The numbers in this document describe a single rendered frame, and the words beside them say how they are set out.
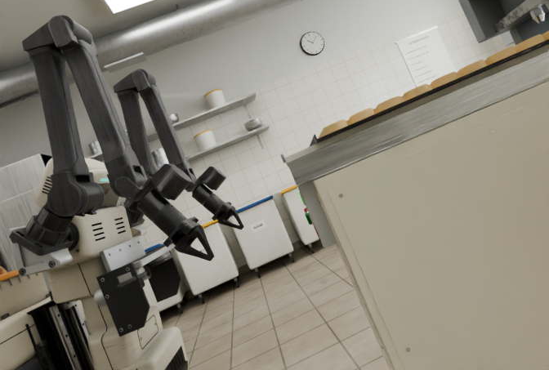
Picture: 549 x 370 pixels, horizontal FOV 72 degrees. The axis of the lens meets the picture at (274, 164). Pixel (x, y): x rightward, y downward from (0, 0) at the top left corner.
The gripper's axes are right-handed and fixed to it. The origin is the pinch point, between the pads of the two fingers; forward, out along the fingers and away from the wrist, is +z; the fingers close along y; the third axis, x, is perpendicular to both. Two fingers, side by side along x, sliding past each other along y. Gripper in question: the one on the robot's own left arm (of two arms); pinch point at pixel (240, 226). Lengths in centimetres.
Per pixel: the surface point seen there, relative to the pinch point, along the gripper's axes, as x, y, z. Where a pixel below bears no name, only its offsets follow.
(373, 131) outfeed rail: -42, -54, 10
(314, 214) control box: -22, -50, 11
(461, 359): -19, -55, 48
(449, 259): -32, -55, 35
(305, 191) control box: -25, -50, 7
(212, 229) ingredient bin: 78, 268, -29
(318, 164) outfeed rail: -30, -54, 5
